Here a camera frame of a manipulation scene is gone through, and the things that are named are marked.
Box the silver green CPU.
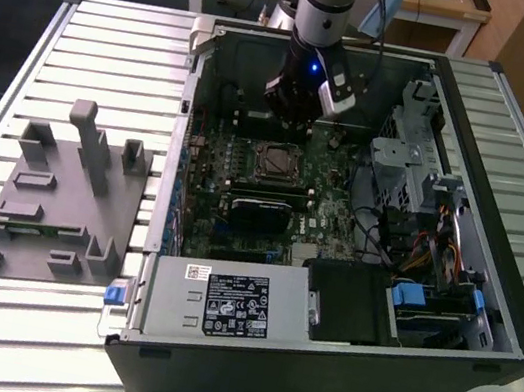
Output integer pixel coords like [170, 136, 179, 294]
[263, 148, 296, 177]

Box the metal socket cover frame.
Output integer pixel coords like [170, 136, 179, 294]
[248, 139, 307, 186]

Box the CPU socket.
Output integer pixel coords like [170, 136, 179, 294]
[244, 135, 310, 189]

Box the green motherboard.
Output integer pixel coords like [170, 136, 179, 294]
[165, 97, 371, 285]

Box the silver metal drive cage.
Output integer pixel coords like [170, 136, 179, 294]
[360, 72, 480, 221]

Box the black graphics card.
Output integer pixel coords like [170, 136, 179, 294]
[223, 189, 296, 237]

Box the silver chipset heatsink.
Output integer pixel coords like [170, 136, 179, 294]
[288, 241, 325, 271]

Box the black plastic shroud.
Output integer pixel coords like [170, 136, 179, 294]
[295, 254, 407, 355]

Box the blue disk carrier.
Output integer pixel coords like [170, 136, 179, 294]
[381, 277, 474, 352]

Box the silver power supply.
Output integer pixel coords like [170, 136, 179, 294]
[135, 240, 326, 368]

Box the grey parts rack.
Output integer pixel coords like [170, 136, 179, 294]
[0, 83, 162, 305]

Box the blue release latch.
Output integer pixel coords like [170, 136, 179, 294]
[103, 275, 134, 309]

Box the blue plastic tab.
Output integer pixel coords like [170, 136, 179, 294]
[468, 288, 489, 316]

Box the green RAM stick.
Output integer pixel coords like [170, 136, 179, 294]
[4, 220, 59, 241]

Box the black silver PC case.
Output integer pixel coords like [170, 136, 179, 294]
[94, 3, 524, 392]

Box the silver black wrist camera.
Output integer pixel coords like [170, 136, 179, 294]
[314, 49, 367, 125]

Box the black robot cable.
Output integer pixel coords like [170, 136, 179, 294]
[352, 0, 395, 103]

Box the red power wire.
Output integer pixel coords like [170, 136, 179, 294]
[409, 232, 437, 270]

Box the yellow power wire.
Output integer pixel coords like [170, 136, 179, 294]
[440, 241, 469, 278]

